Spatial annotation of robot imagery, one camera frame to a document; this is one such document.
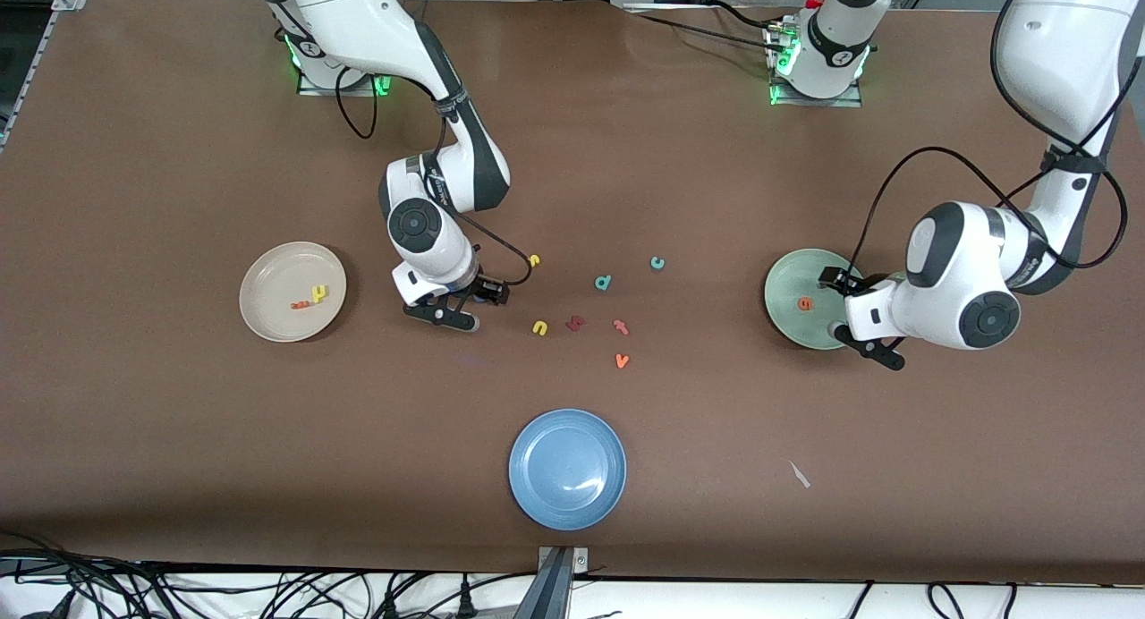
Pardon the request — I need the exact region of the blue plate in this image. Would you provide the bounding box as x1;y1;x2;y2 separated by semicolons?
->
508;409;628;531

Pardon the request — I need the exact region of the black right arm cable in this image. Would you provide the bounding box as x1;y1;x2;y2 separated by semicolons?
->
334;63;536;287

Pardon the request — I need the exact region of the beige brown plate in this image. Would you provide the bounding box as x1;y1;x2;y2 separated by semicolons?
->
239;242;348;343

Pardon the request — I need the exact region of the mint green plate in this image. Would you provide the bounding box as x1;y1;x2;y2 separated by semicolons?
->
764;248;867;351

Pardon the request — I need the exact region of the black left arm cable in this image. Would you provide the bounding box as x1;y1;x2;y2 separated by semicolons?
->
845;0;1145;276

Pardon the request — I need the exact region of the black cable on table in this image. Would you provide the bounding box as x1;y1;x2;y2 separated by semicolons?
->
626;0;788;52

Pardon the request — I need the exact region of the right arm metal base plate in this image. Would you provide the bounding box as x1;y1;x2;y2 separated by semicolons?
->
295;64;393;98

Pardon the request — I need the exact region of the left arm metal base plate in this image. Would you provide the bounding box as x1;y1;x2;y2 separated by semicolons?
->
765;20;865;108

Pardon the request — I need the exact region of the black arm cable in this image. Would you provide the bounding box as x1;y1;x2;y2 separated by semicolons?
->
334;63;536;287
845;0;1145;276

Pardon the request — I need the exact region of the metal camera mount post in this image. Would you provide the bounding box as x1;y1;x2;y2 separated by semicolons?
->
537;546;591;619

